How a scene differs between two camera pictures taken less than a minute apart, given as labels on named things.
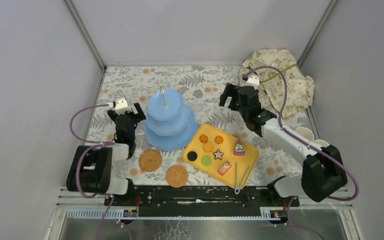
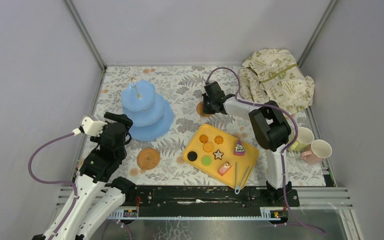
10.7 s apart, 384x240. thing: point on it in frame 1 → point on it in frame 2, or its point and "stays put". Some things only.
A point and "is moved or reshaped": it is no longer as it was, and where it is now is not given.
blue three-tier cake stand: (170, 124) is moved or reshaped
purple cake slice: (239, 150) stays put
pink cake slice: (224, 168) stays put
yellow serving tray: (215, 153) stays put
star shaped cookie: (218, 154) stays put
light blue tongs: (238, 189) stays put
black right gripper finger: (229, 91) → (207, 107)
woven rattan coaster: (150, 161) stays put
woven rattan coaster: (177, 176) → (199, 109)
